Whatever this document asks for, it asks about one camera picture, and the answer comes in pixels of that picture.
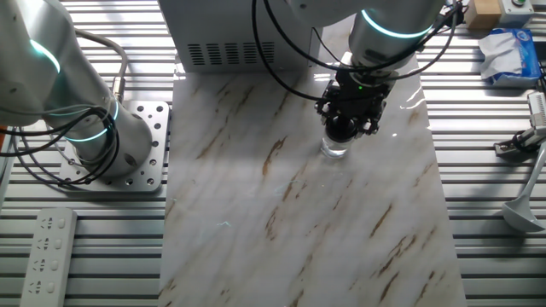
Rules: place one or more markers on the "grey plastic ladle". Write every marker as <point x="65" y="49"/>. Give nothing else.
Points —
<point x="518" y="217"/>

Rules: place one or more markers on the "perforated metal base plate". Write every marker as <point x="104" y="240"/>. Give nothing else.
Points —
<point x="153" y="128"/>

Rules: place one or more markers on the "silver ribbed depth camera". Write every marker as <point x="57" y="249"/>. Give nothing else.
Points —
<point x="538" y="108"/>

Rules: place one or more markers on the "silver metal vented box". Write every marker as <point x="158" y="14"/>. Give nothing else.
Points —
<point x="222" y="21"/>

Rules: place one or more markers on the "grey push button box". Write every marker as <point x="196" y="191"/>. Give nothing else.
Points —
<point x="516" y="10"/>

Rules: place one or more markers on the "white power strip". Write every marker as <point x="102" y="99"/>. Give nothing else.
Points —
<point x="49" y="256"/>

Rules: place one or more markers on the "blue white tissue pack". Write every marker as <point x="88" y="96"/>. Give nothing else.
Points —
<point x="509" y="55"/>

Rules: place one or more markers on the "small clear glass jar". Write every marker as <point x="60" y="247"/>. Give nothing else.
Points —
<point x="335" y="150"/>

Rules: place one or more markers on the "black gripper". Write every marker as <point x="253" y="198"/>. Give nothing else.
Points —
<point x="358" y="96"/>

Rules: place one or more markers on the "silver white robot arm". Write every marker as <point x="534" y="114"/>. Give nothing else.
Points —
<point x="42" y="64"/>

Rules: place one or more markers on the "small cardboard box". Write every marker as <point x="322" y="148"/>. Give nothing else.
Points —
<point x="482" y="13"/>

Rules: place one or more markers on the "white marble pattern board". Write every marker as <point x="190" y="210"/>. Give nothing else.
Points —
<point x="298" y="213"/>

